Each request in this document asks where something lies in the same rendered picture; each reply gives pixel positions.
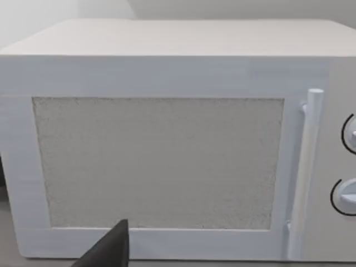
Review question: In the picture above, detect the white microwave knob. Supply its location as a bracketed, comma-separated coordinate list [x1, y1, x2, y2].
[340, 113, 356, 155]
[330, 177, 356, 216]

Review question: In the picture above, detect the pale microwave door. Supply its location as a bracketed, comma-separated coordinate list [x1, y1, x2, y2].
[0, 55, 332, 261]

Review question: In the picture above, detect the pale microwave oven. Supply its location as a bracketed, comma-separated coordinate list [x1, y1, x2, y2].
[0, 18, 356, 263]

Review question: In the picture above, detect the white microwave door handle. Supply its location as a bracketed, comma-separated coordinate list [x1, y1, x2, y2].
[283, 88, 325, 258]

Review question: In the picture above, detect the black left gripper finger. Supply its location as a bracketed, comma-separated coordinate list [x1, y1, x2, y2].
[71, 219, 130, 267]

